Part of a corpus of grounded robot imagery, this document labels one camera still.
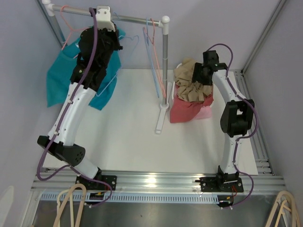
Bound tan t-shirt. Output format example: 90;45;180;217
174;58;213;103

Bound pink t-shirt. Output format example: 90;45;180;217
195;106;212;119

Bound light blue wire hanger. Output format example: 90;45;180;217
96;11;140;97
143;18;160;98

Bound coral red t-shirt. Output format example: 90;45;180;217
169;95;214;123

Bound pink wire hanger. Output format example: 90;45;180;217
143;18;167;98

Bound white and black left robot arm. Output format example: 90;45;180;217
37;27;122;190

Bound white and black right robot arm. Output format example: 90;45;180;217
192;50;254;192

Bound pink hanger at rack end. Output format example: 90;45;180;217
60;5;89;51

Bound teal t-shirt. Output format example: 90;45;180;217
46;37;121;110

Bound white perforated plastic basket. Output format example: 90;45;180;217
173;63;214;98

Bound white and grey clothes rack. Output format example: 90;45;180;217
42;0;173;134

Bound beige wooden hangers left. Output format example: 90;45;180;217
52;183;87;227

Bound beige wooden hangers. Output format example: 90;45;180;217
52;183;87;227
265;191;301;227

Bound beige wooden hangers right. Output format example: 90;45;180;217
265;191;301;227

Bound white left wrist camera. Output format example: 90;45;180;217
93;5;117;32

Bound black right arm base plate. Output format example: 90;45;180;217
195;177;244;192

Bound white slotted cable duct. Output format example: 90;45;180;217
39;192;220;204

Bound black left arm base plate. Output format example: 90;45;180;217
76;169;117;191

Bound aluminium mounting rail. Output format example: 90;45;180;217
31;170;286;194

